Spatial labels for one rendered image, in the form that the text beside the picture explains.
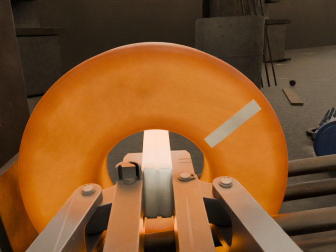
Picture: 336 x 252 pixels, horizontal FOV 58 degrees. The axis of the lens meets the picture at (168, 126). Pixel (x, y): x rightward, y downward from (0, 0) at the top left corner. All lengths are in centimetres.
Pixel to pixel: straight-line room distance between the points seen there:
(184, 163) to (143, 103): 4
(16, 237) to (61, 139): 6
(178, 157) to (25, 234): 10
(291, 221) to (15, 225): 15
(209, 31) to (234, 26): 20
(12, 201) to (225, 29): 239
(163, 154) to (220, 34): 238
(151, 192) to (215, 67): 7
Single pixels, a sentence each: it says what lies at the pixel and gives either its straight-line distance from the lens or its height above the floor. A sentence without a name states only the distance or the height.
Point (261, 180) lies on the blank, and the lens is 18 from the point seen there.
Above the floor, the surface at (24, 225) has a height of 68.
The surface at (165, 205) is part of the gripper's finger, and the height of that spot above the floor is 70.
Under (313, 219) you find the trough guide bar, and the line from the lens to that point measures 19.
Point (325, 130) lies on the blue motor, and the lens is 178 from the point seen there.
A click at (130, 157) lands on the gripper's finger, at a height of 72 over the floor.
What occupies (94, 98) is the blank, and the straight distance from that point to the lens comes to 16.
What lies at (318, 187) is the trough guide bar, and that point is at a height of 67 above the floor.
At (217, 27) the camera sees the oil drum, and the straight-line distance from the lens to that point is 253.
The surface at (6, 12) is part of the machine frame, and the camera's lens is 37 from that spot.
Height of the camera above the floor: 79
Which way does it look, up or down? 17 degrees down
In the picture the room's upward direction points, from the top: 2 degrees counter-clockwise
